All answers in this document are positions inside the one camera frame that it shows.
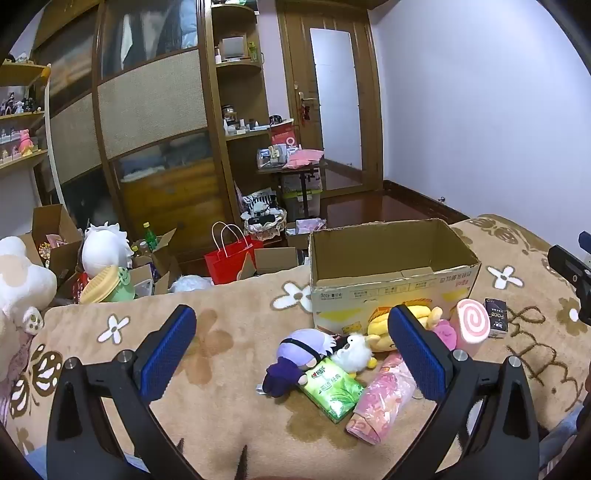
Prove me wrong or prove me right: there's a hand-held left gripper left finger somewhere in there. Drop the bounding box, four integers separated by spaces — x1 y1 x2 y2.
46 304 204 480

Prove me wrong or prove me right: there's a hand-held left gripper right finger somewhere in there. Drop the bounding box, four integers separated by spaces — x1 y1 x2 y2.
387 304 541 480

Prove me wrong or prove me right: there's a pink plush toy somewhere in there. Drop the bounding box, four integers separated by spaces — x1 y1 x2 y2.
431 319 459 352

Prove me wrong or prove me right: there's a yellow plush toy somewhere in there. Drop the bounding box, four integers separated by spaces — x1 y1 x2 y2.
367 305 444 352

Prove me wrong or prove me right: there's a pink plastic packet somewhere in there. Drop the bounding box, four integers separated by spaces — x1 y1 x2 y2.
345 353 419 446

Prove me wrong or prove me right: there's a white duck plush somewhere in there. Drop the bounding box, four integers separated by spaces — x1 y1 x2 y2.
330 333 377 374

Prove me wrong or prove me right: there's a printed cardboard box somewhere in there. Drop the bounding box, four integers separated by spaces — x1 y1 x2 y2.
308 218 482 334

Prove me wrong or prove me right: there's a green tissue pack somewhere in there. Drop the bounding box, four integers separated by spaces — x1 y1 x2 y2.
298 357 365 424

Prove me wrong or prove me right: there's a purple-haired plush doll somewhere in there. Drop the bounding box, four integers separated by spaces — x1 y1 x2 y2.
262 328 345 398

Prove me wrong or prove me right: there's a pink swirl roll plush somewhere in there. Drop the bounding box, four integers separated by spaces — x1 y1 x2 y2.
450 298 491 344

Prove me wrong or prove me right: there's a white fluffy plush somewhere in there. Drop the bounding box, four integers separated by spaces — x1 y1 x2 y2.
168 274 214 294

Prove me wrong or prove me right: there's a green frog plush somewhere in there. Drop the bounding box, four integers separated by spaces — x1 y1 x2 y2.
111 266 136 303

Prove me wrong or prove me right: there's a small black box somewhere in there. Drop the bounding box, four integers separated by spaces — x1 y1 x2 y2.
485 298 508 339

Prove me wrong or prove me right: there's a red paper gift bag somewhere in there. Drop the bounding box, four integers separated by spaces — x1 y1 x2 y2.
204 222 264 286

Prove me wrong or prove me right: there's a white-haired plush head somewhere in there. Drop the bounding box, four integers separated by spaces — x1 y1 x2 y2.
82 222 134 278

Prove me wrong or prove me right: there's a wicker basket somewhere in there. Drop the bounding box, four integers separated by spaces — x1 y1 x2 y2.
244 213 287 241

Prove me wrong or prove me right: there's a large white plush toy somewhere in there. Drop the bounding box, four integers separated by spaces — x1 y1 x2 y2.
0 236 58 333

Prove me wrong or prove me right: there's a person's leg in jeans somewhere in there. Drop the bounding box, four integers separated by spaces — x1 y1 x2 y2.
538 404 591 474

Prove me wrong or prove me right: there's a black and white plush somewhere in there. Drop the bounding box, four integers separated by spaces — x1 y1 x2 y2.
241 189 283 222

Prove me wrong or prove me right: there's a clear plastic storage bin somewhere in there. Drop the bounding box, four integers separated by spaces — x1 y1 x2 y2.
281 178 323 217

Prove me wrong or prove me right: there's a small wooden side table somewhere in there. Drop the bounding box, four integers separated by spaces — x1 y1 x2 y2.
256 157 326 222

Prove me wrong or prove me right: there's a pink plastic bag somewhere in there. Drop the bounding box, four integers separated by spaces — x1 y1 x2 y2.
281 148 326 171

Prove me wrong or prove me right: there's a red paper box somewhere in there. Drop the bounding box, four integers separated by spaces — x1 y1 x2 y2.
270 122 296 148

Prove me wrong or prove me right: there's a wooden wardrobe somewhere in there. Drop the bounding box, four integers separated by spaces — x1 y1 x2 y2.
32 0 273 264

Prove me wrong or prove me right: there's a pink figurine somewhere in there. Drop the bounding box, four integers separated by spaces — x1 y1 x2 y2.
16 129 36 158

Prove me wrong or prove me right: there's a wooden door with glass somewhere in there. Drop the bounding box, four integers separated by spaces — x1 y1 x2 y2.
277 0 385 192

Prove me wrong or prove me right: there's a wooden wall shelf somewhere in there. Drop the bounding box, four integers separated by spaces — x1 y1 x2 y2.
0 60 51 172

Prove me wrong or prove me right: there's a grey picture frame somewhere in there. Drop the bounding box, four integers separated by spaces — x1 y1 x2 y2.
221 36 247 61

